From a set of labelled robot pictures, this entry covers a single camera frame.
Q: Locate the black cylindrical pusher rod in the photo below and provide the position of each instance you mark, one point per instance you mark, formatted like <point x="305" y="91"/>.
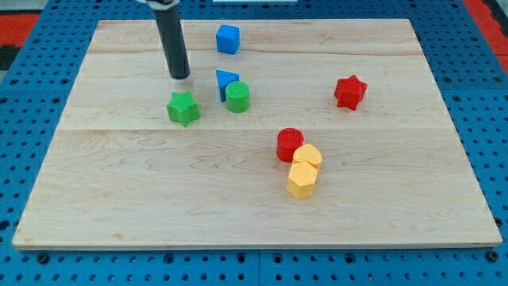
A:
<point x="171" y="35"/>

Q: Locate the blue triangle block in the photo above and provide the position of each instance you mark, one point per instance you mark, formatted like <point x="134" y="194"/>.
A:
<point x="224" y="78"/>

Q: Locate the blue cube block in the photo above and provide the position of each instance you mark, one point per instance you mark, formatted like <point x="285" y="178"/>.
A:
<point x="228" y="38"/>

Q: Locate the green star block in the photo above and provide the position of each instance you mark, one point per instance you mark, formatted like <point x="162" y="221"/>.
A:
<point x="182" y="108"/>

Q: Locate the green cylinder block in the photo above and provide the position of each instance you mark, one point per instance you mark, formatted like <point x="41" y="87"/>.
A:
<point x="237" y="96"/>

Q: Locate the red cylinder block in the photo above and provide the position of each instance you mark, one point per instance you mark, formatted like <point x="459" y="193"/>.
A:
<point x="288" y="140"/>

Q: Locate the light wooden board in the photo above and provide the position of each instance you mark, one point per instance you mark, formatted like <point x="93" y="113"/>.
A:
<point x="120" y="175"/>

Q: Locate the yellow heart block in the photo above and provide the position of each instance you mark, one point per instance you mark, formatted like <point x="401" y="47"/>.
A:
<point x="308" y="153"/>

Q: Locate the red star block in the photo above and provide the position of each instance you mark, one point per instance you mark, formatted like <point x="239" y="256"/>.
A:
<point x="350" y="92"/>

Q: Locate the yellow hexagon block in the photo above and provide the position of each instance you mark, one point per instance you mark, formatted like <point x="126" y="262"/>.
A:
<point x="302" y="179"/>

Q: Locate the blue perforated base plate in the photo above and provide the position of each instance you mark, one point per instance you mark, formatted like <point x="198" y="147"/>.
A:
<point x="466" y="68"/>

